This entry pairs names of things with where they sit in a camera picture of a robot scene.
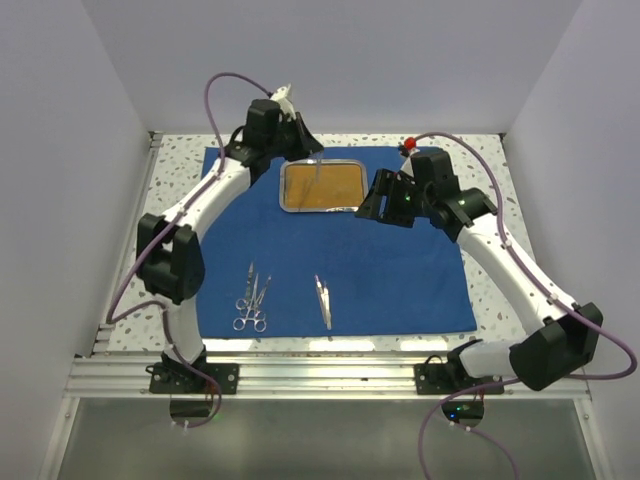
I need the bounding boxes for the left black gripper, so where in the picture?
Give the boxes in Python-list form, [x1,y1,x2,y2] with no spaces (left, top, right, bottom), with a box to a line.
[266,112,323,163]

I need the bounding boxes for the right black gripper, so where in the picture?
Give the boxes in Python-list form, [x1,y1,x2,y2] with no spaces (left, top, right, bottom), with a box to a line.
[356,168,433,229]

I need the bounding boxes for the steel scalpel handle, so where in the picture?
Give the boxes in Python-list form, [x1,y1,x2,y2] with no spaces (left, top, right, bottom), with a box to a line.
[314,275,332,330]
[321,282,331,325]

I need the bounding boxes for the blue surgical cloth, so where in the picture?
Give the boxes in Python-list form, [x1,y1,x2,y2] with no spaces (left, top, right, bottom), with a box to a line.
[196,161,476,338]

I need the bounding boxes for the steel scissors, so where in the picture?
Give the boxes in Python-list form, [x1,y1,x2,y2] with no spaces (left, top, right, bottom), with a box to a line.
[236,262,255,310]

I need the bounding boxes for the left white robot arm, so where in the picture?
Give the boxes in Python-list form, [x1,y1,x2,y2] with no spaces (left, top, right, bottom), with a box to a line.
[135,96,324,393]

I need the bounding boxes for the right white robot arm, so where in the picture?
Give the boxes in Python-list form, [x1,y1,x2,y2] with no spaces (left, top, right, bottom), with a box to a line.
[355,148,603,393]

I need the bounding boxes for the metal instrument tray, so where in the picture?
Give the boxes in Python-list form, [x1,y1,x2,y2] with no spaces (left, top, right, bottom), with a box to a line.
[279,159,369,213]

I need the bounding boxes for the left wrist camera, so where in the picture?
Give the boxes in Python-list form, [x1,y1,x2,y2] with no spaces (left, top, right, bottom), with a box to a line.
[270,84,296,118]

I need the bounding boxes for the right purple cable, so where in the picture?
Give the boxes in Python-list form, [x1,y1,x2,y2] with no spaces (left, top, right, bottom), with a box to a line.
[418,132,639,480]

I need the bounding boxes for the purple cable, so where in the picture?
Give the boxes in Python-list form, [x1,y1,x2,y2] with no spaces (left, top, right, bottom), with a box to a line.
[105,73,281,428]
[418,132,639,480]

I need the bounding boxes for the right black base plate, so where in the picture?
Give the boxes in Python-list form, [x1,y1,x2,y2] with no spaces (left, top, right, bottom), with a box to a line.
[413,355,504,395]

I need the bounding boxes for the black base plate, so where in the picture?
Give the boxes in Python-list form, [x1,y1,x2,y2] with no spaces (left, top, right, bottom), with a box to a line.
[413,355,504,395]
[145,362,240,395]

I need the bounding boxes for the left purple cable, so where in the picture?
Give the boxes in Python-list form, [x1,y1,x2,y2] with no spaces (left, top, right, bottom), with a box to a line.
[105,73,281,428]

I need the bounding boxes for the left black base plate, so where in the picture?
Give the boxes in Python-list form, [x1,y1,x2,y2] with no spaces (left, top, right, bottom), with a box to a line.
[145,362,240,395]

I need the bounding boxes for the aluminium mounting rail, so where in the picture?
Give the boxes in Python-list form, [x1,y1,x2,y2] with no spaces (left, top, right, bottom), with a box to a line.
[64,349,591,401]

